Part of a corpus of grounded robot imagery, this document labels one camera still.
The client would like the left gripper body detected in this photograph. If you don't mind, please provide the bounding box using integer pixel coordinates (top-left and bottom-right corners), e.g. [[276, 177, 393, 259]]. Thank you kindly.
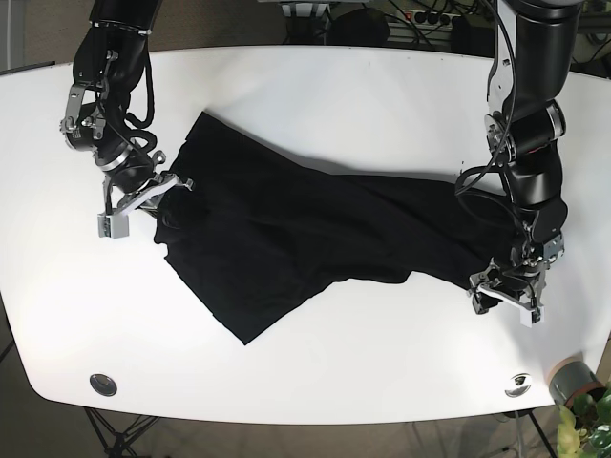
[[467, 234, 564, 327]]

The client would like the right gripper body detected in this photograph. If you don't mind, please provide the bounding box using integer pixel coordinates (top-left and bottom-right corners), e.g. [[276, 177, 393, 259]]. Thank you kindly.
[[61, 114, 195, 239]]

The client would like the black printed T-shirt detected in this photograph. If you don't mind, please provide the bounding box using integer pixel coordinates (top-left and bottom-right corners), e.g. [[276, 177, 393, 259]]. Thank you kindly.
[[155, 114, 516, 344]]

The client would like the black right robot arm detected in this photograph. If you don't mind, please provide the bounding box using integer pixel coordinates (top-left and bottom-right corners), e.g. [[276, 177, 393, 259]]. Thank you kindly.
[[60, 1, 193, 239]]

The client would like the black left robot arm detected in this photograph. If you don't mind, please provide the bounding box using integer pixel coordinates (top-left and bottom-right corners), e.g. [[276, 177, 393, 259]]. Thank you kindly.
[[454, 1, 582, 326]]

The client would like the right metal table grommet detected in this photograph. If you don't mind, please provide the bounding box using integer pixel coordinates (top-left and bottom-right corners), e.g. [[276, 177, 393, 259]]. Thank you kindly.
[[504, 373, 533, 398]]

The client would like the metal table grommet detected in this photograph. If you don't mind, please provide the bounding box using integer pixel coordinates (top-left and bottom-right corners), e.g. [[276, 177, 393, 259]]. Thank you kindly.
[[504, 373, 533, 398], [89, 373, 117, 397]]

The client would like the grey plant pot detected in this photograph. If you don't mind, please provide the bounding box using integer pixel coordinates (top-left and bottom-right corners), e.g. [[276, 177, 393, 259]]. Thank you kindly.
[[547, 357, 606, 409]]

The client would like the green potted plant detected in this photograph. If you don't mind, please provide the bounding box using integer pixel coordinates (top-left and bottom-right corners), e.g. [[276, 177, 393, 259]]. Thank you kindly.
[[557, 388, 610, 458]]

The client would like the left metal table grommet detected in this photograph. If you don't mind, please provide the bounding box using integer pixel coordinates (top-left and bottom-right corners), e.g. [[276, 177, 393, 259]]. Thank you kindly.
[[89, 373, 117, 397]]

